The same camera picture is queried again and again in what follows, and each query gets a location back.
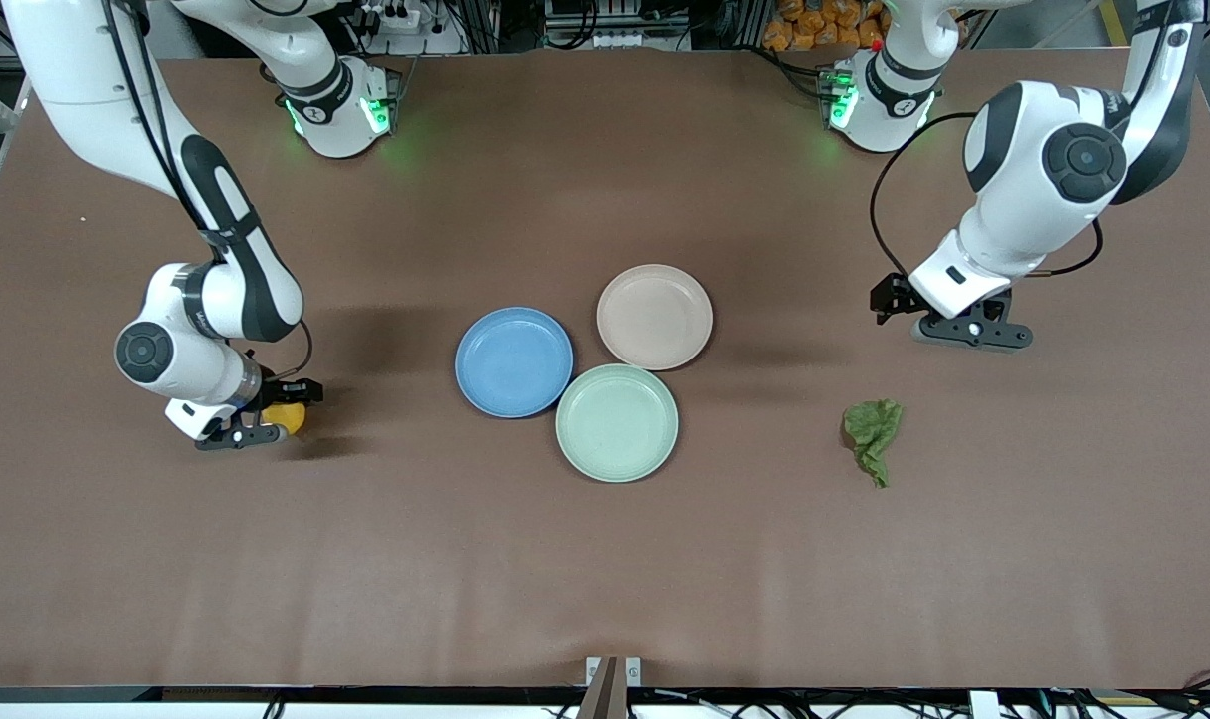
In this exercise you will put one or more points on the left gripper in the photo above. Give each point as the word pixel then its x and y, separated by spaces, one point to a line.
pixel 893 297

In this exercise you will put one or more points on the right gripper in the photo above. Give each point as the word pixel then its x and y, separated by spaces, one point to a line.
pixel 278 392

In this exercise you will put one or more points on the yellow lemon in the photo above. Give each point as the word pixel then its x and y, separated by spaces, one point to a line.
pixel 288 419

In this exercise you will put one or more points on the green lettuce leaf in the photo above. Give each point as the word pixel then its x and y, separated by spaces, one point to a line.
pixel 875 429

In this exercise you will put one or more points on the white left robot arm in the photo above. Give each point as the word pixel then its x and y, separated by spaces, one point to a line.
pixel 1024 150

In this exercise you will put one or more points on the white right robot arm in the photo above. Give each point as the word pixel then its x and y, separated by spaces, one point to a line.
pixel 211 300

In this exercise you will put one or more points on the brown table cover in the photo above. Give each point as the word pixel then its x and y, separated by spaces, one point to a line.
pixel 266 559

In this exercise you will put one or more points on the blue round plate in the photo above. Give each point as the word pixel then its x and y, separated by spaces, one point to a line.
pixel 513 361

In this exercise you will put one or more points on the beige round plate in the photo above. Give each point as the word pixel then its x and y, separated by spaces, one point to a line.
pixel 655 318

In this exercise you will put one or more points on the bag of orange items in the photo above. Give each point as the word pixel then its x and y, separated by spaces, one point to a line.
pixel 815 25

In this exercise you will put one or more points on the pale green round plate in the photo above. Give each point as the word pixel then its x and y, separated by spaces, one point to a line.
pixel 617 424

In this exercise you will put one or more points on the white power strip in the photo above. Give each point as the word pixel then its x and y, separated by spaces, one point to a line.
pixel 395 15

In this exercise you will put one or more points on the black right camera bracket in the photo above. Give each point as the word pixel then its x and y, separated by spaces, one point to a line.
pixel 246 437

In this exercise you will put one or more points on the black camera bracket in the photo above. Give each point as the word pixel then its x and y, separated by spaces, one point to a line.
pixel 994 325
pixel 246 437

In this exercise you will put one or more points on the black left camera bracket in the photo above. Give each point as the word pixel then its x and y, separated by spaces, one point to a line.
pixel 994 325

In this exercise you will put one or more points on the metal table edge bracket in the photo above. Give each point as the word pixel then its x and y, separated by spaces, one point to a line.
pixel 610 694

